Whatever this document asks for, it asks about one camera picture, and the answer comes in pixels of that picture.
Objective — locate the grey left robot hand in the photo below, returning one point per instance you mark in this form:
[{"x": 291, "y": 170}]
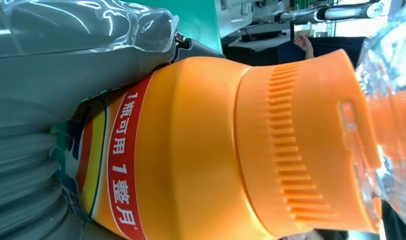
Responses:
[{"x": 73, "y": 66}]

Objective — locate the person in dark clothes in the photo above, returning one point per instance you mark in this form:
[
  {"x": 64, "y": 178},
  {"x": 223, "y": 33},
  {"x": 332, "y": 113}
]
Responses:
[{"x": 335, "y": 48}]

